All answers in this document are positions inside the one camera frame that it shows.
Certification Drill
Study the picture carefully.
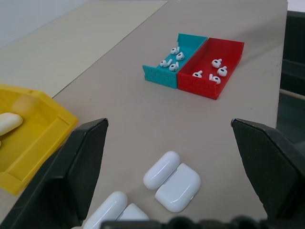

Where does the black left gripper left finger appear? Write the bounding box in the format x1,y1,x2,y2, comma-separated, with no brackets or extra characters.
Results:
0,118,109,229

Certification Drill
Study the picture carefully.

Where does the teal brick-pattern tray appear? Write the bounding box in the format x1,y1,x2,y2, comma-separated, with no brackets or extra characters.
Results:
142,32,208,90

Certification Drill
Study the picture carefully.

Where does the dark metal frame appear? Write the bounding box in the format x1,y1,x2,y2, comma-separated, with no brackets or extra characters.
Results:
276,10,305,153

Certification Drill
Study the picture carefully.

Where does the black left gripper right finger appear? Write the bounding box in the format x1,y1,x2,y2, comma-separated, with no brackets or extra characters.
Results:
230,118,305,220

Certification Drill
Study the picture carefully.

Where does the yellow plastic bin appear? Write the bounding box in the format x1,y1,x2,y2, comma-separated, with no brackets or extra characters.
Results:
0,83,80,197

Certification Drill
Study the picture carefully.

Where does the red brick-pattern tray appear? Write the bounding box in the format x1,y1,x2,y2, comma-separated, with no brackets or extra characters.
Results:
177,37,245,100

